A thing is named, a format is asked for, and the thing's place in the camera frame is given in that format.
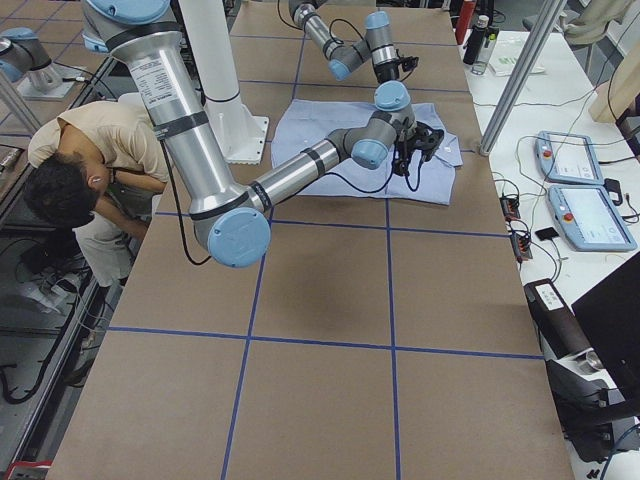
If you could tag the clear bottle black lid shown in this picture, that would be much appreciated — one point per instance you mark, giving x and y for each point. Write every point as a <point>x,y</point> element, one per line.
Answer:
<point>486,49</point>

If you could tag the lower teach pendant tablet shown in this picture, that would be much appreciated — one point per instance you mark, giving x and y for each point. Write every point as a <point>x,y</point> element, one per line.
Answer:
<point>588,219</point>

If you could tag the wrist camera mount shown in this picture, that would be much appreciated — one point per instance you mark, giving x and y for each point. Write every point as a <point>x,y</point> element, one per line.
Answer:
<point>426,140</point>
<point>405,64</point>

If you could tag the light blue striped shirt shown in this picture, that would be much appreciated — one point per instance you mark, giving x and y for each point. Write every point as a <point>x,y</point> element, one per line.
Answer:
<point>306,122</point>

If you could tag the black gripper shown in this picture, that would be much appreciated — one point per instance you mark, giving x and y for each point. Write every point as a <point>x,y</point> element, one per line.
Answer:
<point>409,138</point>

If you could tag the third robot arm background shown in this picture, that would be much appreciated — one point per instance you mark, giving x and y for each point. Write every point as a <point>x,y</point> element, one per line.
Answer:
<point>26,63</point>

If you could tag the upper teach pendant tablet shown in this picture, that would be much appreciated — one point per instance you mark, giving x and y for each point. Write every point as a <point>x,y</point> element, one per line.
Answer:
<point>567,158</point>

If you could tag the black water bottle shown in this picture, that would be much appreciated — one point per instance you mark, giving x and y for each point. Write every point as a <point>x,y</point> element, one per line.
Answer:
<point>475,39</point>

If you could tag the black monitor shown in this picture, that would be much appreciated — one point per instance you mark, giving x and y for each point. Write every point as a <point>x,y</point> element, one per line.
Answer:
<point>608,315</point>

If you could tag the red bottle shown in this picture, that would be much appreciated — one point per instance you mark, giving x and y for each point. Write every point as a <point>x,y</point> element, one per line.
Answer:
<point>466,12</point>

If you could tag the person in beige shirt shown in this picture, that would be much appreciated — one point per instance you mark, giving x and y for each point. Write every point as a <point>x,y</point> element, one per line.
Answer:
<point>97,168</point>

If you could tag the electronics board with wires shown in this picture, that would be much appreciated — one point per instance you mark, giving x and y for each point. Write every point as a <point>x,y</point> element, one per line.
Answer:
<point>519,233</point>

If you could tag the aluminium frame post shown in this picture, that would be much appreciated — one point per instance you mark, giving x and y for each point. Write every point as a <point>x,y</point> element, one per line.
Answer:
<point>550,12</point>

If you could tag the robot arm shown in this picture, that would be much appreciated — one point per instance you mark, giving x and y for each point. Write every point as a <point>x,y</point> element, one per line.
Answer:
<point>179,56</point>
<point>350,45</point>

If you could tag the teach pendant tablet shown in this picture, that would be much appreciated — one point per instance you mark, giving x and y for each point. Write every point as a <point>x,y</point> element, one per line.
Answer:
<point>567,158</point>
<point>588,219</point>

